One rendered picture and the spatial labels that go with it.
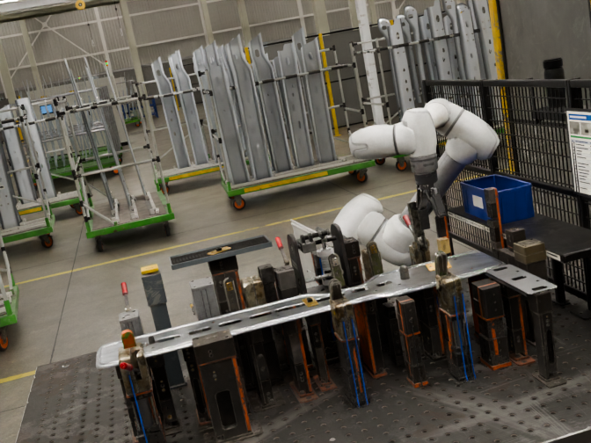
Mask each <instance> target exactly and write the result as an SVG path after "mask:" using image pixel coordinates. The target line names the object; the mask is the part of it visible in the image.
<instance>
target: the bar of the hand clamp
mask: <svg viewBox="0 0 591 443"><path fill-rule="evenodd" d="M407 207H408V212H409V216H410V221H411V225H412V232H413V237H414V241H415V242H416V243H417V245H418V250H420V244H419V240H418V237H421V239H422V242H424V244H423V248H427V241H426V237H425V233H424V230H422V229H421V223H420V212H419V208H416V201H412V202H408V203H407Z"/></svg>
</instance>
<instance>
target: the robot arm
mask: <svg viewBox="0 0 591 443"><path fill-rule="evenodd" d="M435 130H436V131H438V132H439V133H440V134H442V135H443V136H445V137H446V138H448V140H447V143H446V147H445V152H444V153H443V155H442V156H441V158H440V159H439V161H438V162H437V154H436V145H437V138H436V132H435ZM499 143H500V139H499V137H498V135H497V134H496V132H495V131H494V130H493V129H492V127H490V126H489V125H488V124H487V123H486V122H484V121H483V120H481V119H480V118H479V117H478V116H476V115H475V114H473V113H470V112H468V111H466V110H464V109H463V108H462V107H460V106H458V105H455V104H453V103H451V102H449V101H448V100H446V99H444V98H436V99H433V100H431V101H430V102H428V103H427V104H426V105H425V107H424V108H413V109H410V110H407V111H405V114H404V116H403V119H402V122H399V123H397V124H394V125H391V126H389V125H385V124H382V125H374V126H369V127H365V128H363V129H360V130H358V131H356V132H354V133H353V134H351V136H350V137H349V148H350V152H351V154H352V155H353V156H354V157H356V158H359V159H363V160H373V159H381V158H386V157H391V156H397V155H409V157H410V158H409V159H410V163H411V169H412V172H413V173H414V178H415V184H416V186H417V192H416V193H415V194H414V196H413V197H412V199H411V201H410V202H412V201H416V208H419V212H420V223H421V229H422V230H424V229H430V222H429V215H430V214H431V212H432V211H433V210H434V213H435V215H436V216H435V225H436V231H437V237H438V238H440V237H444V236H447V233H446V227H445V221H444V216H446V215H447V214H446V211H445V208H444V206H443V203H442V200H441V198H442V196H443V195H444V194H445V192H446V191H447V190H448V189H449V188H450V187H451V185H452V184H453V182H454V181H455V180H456V178H457V177H458V175H459V174H460V172H461V171H462V170H463V168H464V167H465V165H466V164H470V163H472V162H473V161H475V160H477V159H479V160H486V159H488V158H490V157H491V156H492V155H493V153H494V151H495V150H496V148H497V147H498V145H499ZM382 212H383V206H382V205H381V203H380V201H379V200H377V199H376V198H374V197H372V196H370V195H368V194H366V193H362V194H360V195H358V196H356V197H354V198H353V199H352V200H350V201H349V202H348V203H347V204H346V205H345V206H344V207H343V208H342V210H341V211H340V212H339V214H338V216H337V217H336V219H335V221H334V222H333V223H337V224H338V225H339V226H340V228H341V231H342V236H343V239H345V238H349V237H354V238H355V239H357V240H358V241H359V246H360V245H363V246H366V245H367V243H368V242H370V241H374V242H376V243H377V247H378V250H379V251H380V252H381V258H382V259H384V260H386V261H387V262H389V263H391V264H393V265H397V266H401V265H406V266H411V265H412V262H411V256H410V251H409V246H410V245H412V242H414V237H413V234H412V232H411V230H410V229H409V228H408V227H407V225H406V224H405V221H404V220H403V216H404V215H405V214H407V215H408V216H409V212H408V207H407V206H406V208H405V210H404V211H403V212H402V214H395V215H393V216H392V217H391V218H390V219H389V220H387V219H386V218H385V217H384V216H383V215H382ZM409 218H410V216H409Z"/></svg>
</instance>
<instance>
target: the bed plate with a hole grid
mask: <svg viewBox="0 0 591 443"><path fill-rule="evenodd" d="M461 284H462V290H463V299H464V306H465V311H466V318H467V324H468V330H469V336H470V342H471V354H472V360H473V366H474V372H475V374H476V377H477V378H476V380H472V381H468V382H467V383H464V384H462V385H459V386H457V384H454V383H455V382H456V379H455V378H454V377H452V376H451V375H449V374H446V372H448V369H449V364H448V358H446V359H442V360H438V361H436V362H433V361H432V360H431V359H430V358H429V357H428V356H427V359H425V360H422V363H423V364H424V366H425V372H426V377H427V380H428V382H429V383H433V387H432V388H431V387H430V386H423V388H416V389H415V388H414V387H410V386H408V385H406V383H405V381H403V380H405V379H407V378H406V377H407V376H408V374H407V369H406V364H404V365H402V366H399V367H397V366H396V365H395V364H394V363H393V362H392V361H391V359H390V350H383V351H382V352H383V362H384V368H383V369H385V370H386V372H387V375H385V376H382V377H379V378H375V379H374V378H373V377H372V376H371V375H370V373H369V372H368V371H367V370H366V369H365V367H364V366H363V363H364V362H363V357H362V356H361V365H362V371H363V373H364V375H365V381H366V386H367V391H368V397H372V398H370V399H374V401H373V402H375V403H374V404H371V405H372V406H367V407H364V408H362V407H360V408H358V409H357V408H354V409H352V406H350V407H348V405H349V404H346V403H344V401H342V398H341V397H342V396H344V395H345V393H346V391H345V385H344V381H343V376H342V374H341V371H340V363H335V364H331V365H329V366H328V370H329V375H330V377H331V378H332V380H333V382H334V383H335V384H336V386H337V388H336V389H331V390H327V391H324V392H322V391H321V390H320V388H319V387H318V385H317V384H316V382H315V381H314V379H313V376H314V375H317V370H312V371H309V375H310V383H311V386H312V387H313V389H314V390H315V392H316V393H317V395H318V399H317V400H313V401H309V402H307V403H300V402H299V401H298V399H297V397H296V395H295V393H294V391H293V389H292V388H291V387H290V385H289V383H290V382H291V381H293V378H292V374H291V370H288V371H285V372H284V373H283V377H284V376H285V375H286V376H285V378H284V382H283V383H281V385H277V384H278V383H276V384H275V385H272V389H275V388H278V389H279V391H280V392H281V394H282V396H283V398H284V400H285V402H286V404H285V405H282V406H280V407H276V408H273V409H270V410H264V411H261V412H258V413H254V412H253V410H252V407H251V405H250V402H249V400H248V403H249V405H250V410H251V413H250V414H248V416H249V419H250V422H251V421H254V420H258V421H259V422H260V425H261V427H262V429H263V432H264V433H263V434H261V435H259V436H255V437H252V438H249V439H243V440H240V441H237V442H234V443H588V442H591V319H589V320H582V319H580V318H579V317H577V316H575V315H573V314H571V313H570V310H572V309H577V308H581V307H585V306H587V301H585V300H583V299H581V298H579V297H577V296H575V295H573V294H570V293H568V292H566V291H565V300H566V301H569V302H570V303H571V304H568V305H565V306H560V305H558V304H557V303H555V302H553V301H552V312H551V313H552V321H553V329H554V338H555V339H557V343H556V344H555V350H556V357H557V365H558V371H557V372H554V373H556V374H558V375H559V376H561V377H562V378H564V379H565V380H567V383H566V384H564V385H561V386H557V387H555V388H552V389H549V388H548V387H546V386H545V385H544V384H542V383H541V382H540V381H538V380H537V379H536V378H534V377H533V376H532V374H533V373H534V372H538V371H539V369H538V362H537V354H536V348H535V347H533V346H531V345H529V344H528V343H526V346H527V353H528V355H529V356H530V357H532V358H533V359H535V360H536V362H534V363H531V364H528V365H525V366H517V365H516V364H515V363H514V362H512V366H510V367H508V368H505V369H502V370H494V371H493V370H491V369H490V368H489V367H484V365H482V366H481V363H477V362H479V361H480V358H481V351H480V350H481V348H480V344H479V338H477V337H476V336H474V332H475V326H474V320H473V314H472V306H471V295H470V289H469V282H468V279H464V280H461ZM399 334H400V339H401V345H402V350H403V355H404V359H405V361H406V360H407V359H406V353H405V343H404V338H403V333H402V332H401V331H399ZM178 355H179V361H180V365H181V369H182V373H183V376H184V375H185V376H186V380H187V386H184V387H181V388H177V389H171V395H172V399H173V402H174V406H175V410H176V414H177V417H181V421H182V425H183V432H180V433H176V434H173V435H170V436H166V442H167V443H205V440H204V437H203V435H204V434H208V433H211V432H213V431H214V429H210V430H206V431H204V432H199V431H198V427H197V423H196V419H195V415H194V411H193V409H195V408H196V404H195V401H194V397H193V390H192V386H191V382H190V378H189V374H188V371H187V366H186V362H185V361H184V357H183V353H182V350H178ZM425 355H426V354H425ZM96 358H97V352H91V353H87V354H84V355H80V356H76V357H73V358H69V359H64V360H60V361H56V362H53V363H49V364H46V365H42V366H38V367H37V368H36V371H35V376H34V379H33V383H32V386H31V389H30V393H29V396H28V399H27V405H26V408H25V411H24V415H23V417H22V421H21V425H20V428H19V431H18V436H17V439H16V443H133V439H132V425H131V422H130V418H129V415H128V407H127V405H126V402H125V398H124V395H123V391H122V387H121V384H120V379H118V376H117V373H116V370H115V367H111V368H107V369H97V368H96Z"/></svg>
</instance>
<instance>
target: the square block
mask: <svg viewBox="0 0 591 443"><path fill-rule="evenodd" d="M514 259H515V260H516V266H517V267H519V268H521V269H522V270H524V271H527V272H530V273H532V274H534V275H536V276H537V277H540V278H542V279H544V280H547V281H548V275H547V266H546V259H547V257H546V249H545V245H544V242H541V241H538V240H536V239H534V238H530V239H527V240H524V241H520V242H517V243H514ZM521 303H522V316H523V323H524V330H525V338H526V343H528V344H529V345H531V346H533V347H535V348H536V341H535V330H534V325H533V318H532V311H530V309H529V297H528V294H527V297H526V296H524V295H521Z"/></svg>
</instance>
